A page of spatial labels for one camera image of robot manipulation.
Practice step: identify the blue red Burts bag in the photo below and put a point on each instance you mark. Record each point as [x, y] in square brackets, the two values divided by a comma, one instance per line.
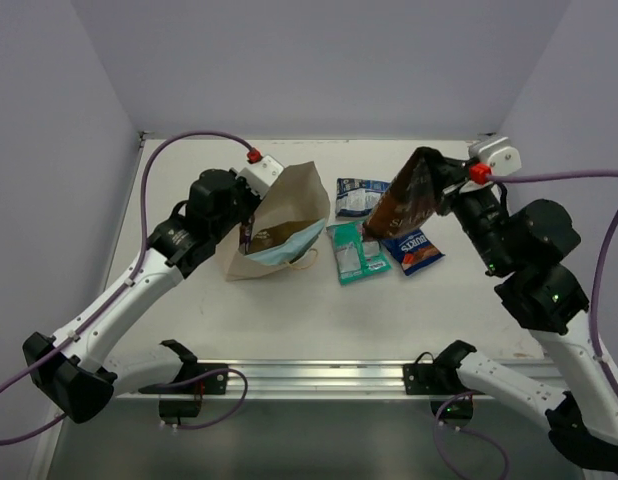
[413, 251]

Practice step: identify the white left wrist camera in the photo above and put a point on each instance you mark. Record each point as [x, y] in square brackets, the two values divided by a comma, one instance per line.
[262, 175]

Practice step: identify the brown paper bag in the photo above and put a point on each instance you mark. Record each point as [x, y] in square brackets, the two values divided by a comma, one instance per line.
[297, 195]

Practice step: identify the light blue snack bag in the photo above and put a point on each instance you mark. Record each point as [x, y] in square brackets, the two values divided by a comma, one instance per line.
[295, 247]

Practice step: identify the aluminium mounting rail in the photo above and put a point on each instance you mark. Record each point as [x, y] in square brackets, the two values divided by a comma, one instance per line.
[288, 379]

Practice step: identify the blue white snack bag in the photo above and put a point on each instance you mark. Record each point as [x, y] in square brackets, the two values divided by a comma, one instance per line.
[356, 198]

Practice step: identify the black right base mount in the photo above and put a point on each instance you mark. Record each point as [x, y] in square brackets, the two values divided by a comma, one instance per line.
[421, 377]

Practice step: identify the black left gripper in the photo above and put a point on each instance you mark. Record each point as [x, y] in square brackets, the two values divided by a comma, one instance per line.
[247, 201]

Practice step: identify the dark brown chip bag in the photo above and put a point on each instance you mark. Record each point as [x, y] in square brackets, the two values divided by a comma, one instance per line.
[409, 201]

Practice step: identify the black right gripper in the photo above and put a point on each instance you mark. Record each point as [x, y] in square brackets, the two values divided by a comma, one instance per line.
[447, 173]

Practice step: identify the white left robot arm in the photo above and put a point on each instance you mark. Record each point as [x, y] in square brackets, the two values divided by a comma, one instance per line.
[73, 366]

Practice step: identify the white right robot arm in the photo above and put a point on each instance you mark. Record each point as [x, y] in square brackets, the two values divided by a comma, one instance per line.
[525, 251]

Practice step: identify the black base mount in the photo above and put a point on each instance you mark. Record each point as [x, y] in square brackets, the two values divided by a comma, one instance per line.
[185, 402]
[421, 377]

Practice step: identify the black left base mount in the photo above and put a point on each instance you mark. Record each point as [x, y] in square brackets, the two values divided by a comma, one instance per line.
[185, 402]

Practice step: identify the olive brown snack bag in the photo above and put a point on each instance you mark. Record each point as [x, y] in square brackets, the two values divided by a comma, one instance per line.
[275, 236]

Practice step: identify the teal snack bag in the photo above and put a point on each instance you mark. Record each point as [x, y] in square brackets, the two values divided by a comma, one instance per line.
[357, 257]

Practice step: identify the purple snack bag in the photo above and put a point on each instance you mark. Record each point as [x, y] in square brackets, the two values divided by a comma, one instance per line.
[245, 238]

